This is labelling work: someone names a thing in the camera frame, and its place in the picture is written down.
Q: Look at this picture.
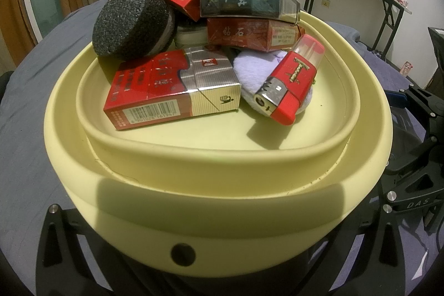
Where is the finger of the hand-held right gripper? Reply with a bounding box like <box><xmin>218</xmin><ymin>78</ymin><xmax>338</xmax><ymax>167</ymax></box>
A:
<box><xmin>385</xmin><ymin>132</ymin><xmax>444</xmax><ymax>176</ymax></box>
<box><xmin>388</xmin><ymin>84</ymin><xmax>444</xmax><ymax>130</ymax></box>

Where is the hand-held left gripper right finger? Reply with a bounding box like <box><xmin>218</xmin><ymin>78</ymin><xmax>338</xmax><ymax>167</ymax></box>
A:
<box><xmin>331</xmin><ymin>204</ymin><xmax>412</xmax><ymax>296</ymax></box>

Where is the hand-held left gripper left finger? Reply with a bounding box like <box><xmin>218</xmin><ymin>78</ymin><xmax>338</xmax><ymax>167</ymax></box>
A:
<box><xmin>36</xmin><ymin>204</ymin><xmax>115</xmax><ymax>296</ymax></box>

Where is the red lighter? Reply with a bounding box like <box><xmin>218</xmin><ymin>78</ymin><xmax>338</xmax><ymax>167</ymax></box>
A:
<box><xmin>253</xmin><ymin>34</ymin><xmax>326</xmax><ymax>127</ymax></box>

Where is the pale yellow plastic tray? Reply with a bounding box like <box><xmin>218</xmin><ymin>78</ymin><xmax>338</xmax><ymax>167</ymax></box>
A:
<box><xmin>44</xmin><ymin>10</ymin><xmax>394</xmax><ymax>276</ymax></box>

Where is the pale fluffy powder puff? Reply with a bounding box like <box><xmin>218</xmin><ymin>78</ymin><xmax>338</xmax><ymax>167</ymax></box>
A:
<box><xmin>233</xmin><ymin>50</ymin><xmax>315</xmax><ymax>117</ymax></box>

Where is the shiny dark red cigarette box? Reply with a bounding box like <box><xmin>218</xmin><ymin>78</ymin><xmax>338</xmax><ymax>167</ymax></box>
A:
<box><xmin>206</xmin><ymin>17</ymin><xmax>306</xmax><ymax>52</ymax></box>

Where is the red and silver cigarette box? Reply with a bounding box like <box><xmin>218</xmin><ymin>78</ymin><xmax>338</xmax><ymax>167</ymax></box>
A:
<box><xmin>103</xmin><ymin>47</ymin><xmax>242</xmax><ymax>132</ymax></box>

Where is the round black polishing sponge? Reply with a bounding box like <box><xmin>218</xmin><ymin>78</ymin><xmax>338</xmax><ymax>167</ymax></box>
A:
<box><xmin>92</xmin><ymin>0</ymin><xmax>178</xmax><ymax>61</ymax></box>

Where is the pale round case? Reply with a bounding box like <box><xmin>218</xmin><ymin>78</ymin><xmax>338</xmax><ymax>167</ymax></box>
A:
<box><xmin>174</xmin><ymin>19</ymin><xmax>210</xmax><ymax>47</ymax></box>

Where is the purple bed sheet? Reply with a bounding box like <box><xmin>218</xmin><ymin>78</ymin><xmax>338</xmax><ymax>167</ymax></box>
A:
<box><xmin>71</xmin><ymin>20</ymin><xmax>444</xmax><ymax>296</ymax></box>

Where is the grey blanket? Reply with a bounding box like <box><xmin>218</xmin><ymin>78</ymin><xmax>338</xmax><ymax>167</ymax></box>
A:
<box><xmin>0</xmin><ymin>0</ymin><xmax>116</xmax><ymax>224</ymax></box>

